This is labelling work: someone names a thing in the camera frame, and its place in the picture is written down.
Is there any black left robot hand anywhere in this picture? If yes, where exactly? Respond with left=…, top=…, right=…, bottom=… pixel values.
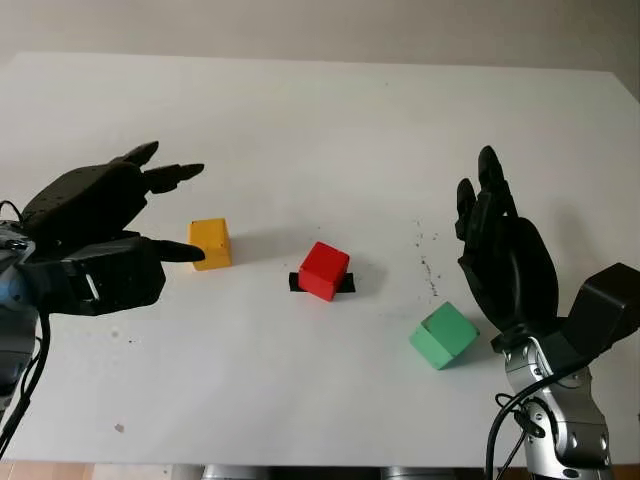
left=22, top=140, right=206, bottom=264

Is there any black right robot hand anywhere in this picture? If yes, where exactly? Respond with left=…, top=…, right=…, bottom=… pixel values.
left=454, top=144, right=561, bottom=349

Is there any green cube block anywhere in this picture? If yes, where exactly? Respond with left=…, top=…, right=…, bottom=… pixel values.
left=408, top=301, right=481, bottom=372

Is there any yellow cube block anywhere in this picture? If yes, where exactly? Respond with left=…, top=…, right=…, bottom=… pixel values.
left=187, top=217, right=234, bottom=273

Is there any red cube block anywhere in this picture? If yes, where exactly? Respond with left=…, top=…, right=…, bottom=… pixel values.
left=298, top=241, right=351, bottom=303

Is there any black tape strip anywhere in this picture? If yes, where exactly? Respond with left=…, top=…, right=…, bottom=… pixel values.
left=288, top=272, right=357, bottom=295

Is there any grey robot torso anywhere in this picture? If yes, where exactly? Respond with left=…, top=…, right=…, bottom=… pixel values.
left=202, top=464, right=486, bottom=480

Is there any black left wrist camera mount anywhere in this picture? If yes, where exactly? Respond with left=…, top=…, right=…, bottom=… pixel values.
left=22, top=235, right=167, bottom=318

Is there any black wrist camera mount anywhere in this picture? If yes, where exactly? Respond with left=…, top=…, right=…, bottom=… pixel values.
left=542, top=262, right=640, bottom=372
left=22, top=235, right=167, bottom=318

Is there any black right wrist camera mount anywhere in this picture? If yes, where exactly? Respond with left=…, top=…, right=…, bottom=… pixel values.
left=542, top=262, right=640, bottom=372

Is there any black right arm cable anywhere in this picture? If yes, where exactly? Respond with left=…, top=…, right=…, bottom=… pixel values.
left=483, top=360, right=594, bottom=480

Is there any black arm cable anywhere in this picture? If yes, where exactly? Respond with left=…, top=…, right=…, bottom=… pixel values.
left=483, top=360, right=594, bottom=480
left=0, top=199, right=52, bottom=454

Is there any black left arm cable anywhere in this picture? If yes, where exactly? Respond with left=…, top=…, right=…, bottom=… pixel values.
left=0, top=199, right=52, bottom=454

